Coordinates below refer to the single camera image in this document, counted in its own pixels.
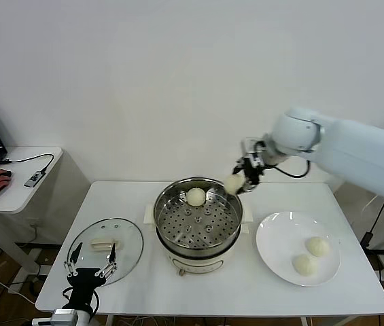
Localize black laptop power cable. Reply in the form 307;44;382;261
360;199;384;252

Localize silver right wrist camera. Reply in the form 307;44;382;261
240;137;268;168

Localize black USB hub cable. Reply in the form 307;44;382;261
1;153;55;174

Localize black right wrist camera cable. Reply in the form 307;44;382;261
269;159;311;179

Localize steel steamer pot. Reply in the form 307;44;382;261
143;203;255;278

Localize black left wrist camera cable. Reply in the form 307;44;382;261
62;287;99;319

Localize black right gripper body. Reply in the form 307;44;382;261
242;154;266;191

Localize white side table with hub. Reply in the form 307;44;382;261
0;146;90;283

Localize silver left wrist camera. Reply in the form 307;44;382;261
31;308;79;325

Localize white round plate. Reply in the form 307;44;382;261
255;211;342;287

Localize perforated steel steamer basket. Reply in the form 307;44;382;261
153;176;243;258

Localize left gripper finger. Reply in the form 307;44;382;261
96;241;118;278
63;241;83;278

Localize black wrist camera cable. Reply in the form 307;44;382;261
269;159;311;179
62;287;99;319

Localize glass lid with cream handle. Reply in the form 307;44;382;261
67;217;145;287

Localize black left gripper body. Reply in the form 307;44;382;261
65;268;103;308

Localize grey USB hub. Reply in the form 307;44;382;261
24;170;48;189

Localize white steamed baozi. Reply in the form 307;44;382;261
186;187;207;206
305;236;330;258
224;175;245;195
292;254;319;276

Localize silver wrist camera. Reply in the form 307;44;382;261
240;137;268;168
31;308;79;325

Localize white laptop cable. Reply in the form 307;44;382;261
361;198;381;218

